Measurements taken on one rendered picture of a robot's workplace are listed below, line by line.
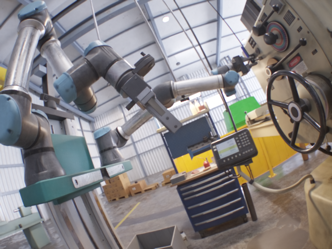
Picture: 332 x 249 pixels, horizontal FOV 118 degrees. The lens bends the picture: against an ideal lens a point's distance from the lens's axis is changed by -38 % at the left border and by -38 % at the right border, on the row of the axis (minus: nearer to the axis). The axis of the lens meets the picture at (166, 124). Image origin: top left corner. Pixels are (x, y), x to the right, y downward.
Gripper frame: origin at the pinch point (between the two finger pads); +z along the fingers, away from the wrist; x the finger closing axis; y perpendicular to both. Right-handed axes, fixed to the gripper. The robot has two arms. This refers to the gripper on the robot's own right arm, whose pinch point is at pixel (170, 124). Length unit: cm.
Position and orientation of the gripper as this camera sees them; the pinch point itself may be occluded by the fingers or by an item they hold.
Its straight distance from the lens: 40.2
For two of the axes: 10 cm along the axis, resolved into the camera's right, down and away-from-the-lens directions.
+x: 0.1, -0.4, -10.0
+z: 7.1, 7.0, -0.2
